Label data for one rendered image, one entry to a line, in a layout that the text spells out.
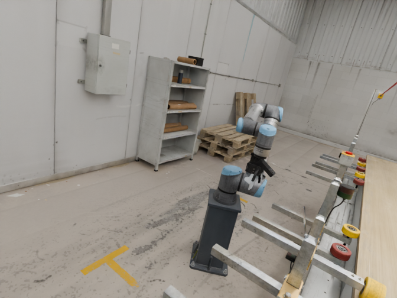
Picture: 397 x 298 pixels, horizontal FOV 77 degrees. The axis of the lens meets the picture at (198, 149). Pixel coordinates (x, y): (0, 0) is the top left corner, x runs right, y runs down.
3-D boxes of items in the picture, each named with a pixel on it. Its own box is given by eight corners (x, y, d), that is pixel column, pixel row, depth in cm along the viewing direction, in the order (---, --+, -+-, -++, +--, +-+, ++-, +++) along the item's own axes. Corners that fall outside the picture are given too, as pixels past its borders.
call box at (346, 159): (337, 164, 153) (341, 152, 151) (338, 162, 159) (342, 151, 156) (349, 168, 149) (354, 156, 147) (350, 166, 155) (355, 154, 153)
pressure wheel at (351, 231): (343, 250, 129) (352, 232, 125) (332, 240, 136) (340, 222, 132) (355, 250, 131) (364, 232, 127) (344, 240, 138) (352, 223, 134)
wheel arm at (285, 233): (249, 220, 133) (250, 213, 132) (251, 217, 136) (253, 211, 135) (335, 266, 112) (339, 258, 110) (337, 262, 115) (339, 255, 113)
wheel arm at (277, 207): (270, 209, 152) (272, 203, 151) (272, 207, 155) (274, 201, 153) (348, 246, 130) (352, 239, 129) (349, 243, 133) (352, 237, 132)
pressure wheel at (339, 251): (322, 267, 113) (331, 246, 109) (325, 258, 119) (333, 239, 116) (341, 278, 109) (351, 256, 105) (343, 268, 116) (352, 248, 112)
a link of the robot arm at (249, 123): (253, 99, 208) (237, 116, 148) (267, 102, 204) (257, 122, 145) (249, 112, 212) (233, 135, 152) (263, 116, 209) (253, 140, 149)
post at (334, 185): (297, 266, 126) (331, 181, 111) (299, 262, 129) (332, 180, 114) (304, 269, 124) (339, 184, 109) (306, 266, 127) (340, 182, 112)
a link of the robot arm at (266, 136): (277, 126, 140) (277, 129, 131) (271, 147, 144) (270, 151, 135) (261, 122, 143) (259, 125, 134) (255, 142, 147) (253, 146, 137)
